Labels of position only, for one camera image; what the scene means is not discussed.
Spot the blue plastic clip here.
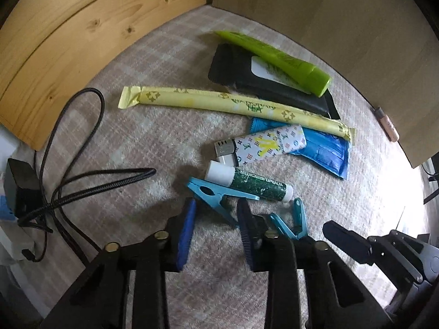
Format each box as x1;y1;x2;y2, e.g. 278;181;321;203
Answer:
186;177;260;228
269;198;308;241

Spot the blue foil packet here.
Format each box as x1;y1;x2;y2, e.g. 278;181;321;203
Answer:
249;117;351;181

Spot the white power strip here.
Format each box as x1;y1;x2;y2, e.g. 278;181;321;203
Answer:
0;191;35;265

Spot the pink small bottle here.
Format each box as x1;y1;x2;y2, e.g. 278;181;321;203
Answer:
373;107;399;143

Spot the black charger plug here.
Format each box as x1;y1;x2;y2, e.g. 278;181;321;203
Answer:
4;158;43;218

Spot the green white lip balm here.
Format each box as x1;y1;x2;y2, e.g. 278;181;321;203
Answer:
205;161;294;203

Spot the green tube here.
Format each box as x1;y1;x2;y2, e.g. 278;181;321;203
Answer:
216;30;332;97

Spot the plaid table mat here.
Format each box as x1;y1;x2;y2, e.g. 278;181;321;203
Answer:
15;6;430;328

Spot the black wipes pack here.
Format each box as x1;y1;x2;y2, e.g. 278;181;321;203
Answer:
208;43;340;120

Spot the long yellow tea stick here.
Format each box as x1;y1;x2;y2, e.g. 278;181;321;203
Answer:
117;86;355;142

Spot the wooden board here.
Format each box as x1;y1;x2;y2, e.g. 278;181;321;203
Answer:
1;0;206;150

